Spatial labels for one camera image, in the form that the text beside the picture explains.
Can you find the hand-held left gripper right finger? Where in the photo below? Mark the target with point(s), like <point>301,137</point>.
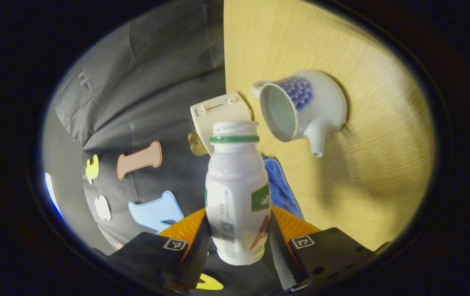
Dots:
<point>284,263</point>

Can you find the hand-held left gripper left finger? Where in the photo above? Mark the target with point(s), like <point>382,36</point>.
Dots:
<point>198,255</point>

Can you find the white water bottle green label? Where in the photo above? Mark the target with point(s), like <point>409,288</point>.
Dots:
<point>235,185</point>

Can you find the white blue-patterned teacup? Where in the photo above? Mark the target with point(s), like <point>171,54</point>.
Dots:
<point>321,107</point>

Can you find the blue towel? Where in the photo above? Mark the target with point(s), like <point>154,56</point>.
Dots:
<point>278,185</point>

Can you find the brown toast slice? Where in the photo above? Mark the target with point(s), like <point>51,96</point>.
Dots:
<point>196,144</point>

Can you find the white toaster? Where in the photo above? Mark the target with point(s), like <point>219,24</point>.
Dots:
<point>218,111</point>

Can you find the black backdrop cloth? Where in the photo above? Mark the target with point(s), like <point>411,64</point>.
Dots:
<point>148,82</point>

